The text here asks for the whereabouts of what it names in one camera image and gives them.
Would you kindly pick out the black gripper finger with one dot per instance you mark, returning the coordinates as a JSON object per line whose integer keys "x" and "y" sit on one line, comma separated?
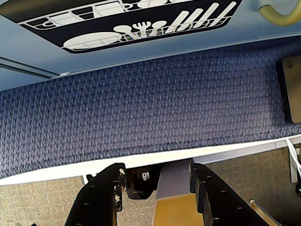
{"x": 221, "y": 204}
{"x": 98, "y": 200}

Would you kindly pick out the white shelf edge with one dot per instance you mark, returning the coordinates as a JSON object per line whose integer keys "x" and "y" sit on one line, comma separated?
{"x": 70, "y": 168}

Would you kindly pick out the blue woven carpet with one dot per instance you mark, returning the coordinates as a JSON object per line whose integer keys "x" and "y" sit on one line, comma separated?
{"x": 150, "y": 106}

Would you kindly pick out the light wooden board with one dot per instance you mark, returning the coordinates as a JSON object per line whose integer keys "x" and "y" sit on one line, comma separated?
{"x": 294, "y": 89}

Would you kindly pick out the black panel with dish print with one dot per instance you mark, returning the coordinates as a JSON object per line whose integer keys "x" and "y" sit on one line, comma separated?
{"x": 98, "y": 21}

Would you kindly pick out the black plastic bracket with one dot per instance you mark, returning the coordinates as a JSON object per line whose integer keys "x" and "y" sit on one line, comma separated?
{"x": 141, "y": 186}

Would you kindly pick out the grey and yellow post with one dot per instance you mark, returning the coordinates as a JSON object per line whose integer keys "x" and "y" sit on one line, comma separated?
{"x": 174, "y": 200}

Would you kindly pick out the silver metal rail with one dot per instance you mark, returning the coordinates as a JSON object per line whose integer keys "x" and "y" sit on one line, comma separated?
{"x": 28, "y": 68}

